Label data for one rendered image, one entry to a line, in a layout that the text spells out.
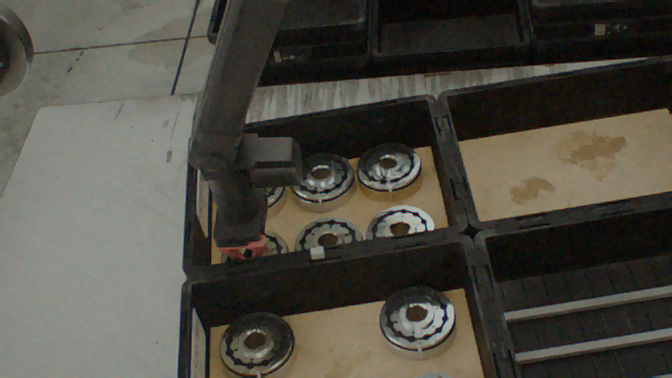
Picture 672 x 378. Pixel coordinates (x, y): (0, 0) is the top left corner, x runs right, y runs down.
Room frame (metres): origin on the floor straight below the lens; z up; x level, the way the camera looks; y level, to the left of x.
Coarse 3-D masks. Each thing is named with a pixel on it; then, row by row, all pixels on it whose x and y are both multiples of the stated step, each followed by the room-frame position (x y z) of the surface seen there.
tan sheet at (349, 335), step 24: (312, 312) 0.77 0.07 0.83; (336, 312) 0.77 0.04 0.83; (360, 312) 0.76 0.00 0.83; (456, 312) 0.72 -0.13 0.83; (216, 336) 0.77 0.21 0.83; (312, 336) 0.73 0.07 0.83; (336, 336) 0.72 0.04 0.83; (360, 336) 0.72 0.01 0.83; (456, 336) 0.69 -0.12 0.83; (216, 360) 0.72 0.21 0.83; (312, 360) 0.69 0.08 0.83; (336, 360) 0.69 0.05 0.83; (360, 360) 0.68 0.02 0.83; (384, 360) 0.67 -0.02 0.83; (408, 360) 0.66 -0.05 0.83; (432, 360) 0.66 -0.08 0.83; (456, 360) 0.65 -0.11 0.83; (480, 360) 0.64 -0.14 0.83
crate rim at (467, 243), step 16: (432, 240) 0.78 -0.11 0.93; (448, 240) 0.77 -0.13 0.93; (464, 240) 0.77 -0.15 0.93; (336, 256) 0.78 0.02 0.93; (352, 256) 0.78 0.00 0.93; (368, 256) 0.77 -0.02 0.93; (384, 256) 0.77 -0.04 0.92; (224, 272) 0.79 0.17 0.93; (240, 272) 0.79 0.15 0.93; (256, 272) 0.78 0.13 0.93; (272, 272) 0.78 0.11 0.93; (480, 272) 0.71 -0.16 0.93; (480, 288) 0.68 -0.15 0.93; (480, 304) 0.66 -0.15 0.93; (480, 320) 0.64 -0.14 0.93; (496, 336) 0.61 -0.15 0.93; (496, 352) 0.58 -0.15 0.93; (496, 368) 0.57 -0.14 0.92
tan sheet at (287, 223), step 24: (432, 168) 1.01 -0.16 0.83; (288, 192) 1.02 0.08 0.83; (360, 192) 0.99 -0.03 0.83; (432, 192) 0.96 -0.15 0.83; (288, 216) 0.97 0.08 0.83; (312, 216) 0.96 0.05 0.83; (336, 216) 0.95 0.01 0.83; (360, 216) 0.94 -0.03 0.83; (432, 216) 0.91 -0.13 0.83; (288, 240) 0.92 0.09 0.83
